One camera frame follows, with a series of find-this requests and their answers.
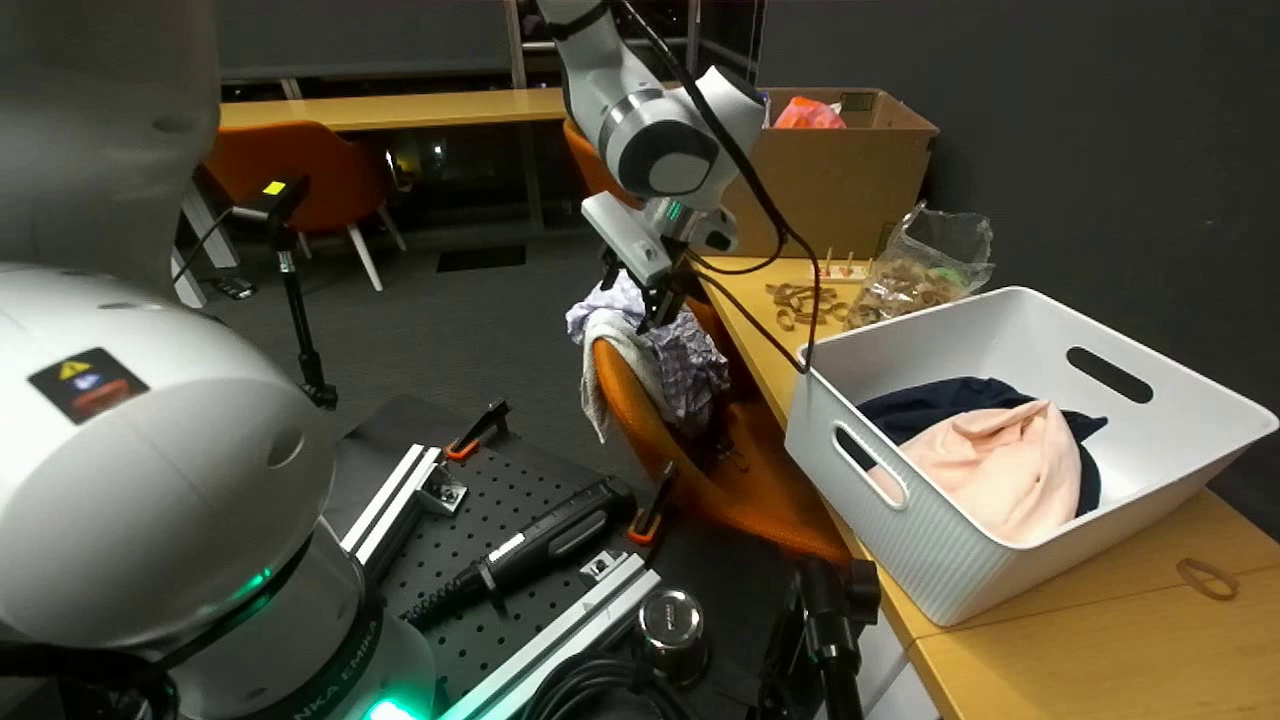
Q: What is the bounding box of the grey white towel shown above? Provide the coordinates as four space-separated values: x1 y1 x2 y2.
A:
564 271 664 442

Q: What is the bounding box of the black handheld tool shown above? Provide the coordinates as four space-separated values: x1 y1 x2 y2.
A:
404 479 637 630

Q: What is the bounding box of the peach pink garment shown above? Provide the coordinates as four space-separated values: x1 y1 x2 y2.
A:
899 400 1083 543

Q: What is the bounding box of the black cable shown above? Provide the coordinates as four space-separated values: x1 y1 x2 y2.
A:
604 0 827 373

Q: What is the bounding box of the orange chair in background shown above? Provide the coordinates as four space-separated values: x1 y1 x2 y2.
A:
201 122 404 287

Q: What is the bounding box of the black perforated breadboard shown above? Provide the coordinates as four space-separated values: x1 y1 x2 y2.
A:
332 397 649 720

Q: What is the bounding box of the aluminium rail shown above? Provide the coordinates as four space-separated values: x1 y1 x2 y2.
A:
439 552 661 720
340 446 468 565

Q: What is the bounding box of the cardboard box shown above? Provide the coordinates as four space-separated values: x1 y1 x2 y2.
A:
749 88 939 258

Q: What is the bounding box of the large white robot base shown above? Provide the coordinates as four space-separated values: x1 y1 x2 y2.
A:
0 0 439 720

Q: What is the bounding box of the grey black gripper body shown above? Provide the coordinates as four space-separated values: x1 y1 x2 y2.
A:
581 191 737 287

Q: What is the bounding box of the navy blue garment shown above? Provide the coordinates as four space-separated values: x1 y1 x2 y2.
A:
861 376 1104 515

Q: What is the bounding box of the white plastic storage bin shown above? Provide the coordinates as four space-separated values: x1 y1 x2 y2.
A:
785 287 1278 623

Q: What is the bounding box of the black tripod stand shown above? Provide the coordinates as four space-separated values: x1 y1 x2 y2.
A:
233 178 340 408

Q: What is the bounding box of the black camera clamp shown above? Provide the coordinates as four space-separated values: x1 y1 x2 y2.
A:
755 560 881 720

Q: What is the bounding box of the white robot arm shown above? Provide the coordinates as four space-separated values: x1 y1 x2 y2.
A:
537 0 764 287

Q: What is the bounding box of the long wooden desk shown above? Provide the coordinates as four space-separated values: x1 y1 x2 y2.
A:
220 88 564 134

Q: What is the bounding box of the purple white checkered cloth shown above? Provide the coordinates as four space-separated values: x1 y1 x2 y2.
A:
649 318 730 430

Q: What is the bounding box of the clear bag of rubber bands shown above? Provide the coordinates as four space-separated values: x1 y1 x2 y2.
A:
861 204 998 318

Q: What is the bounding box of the round metal weight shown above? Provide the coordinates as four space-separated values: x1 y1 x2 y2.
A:
637 589 709 658

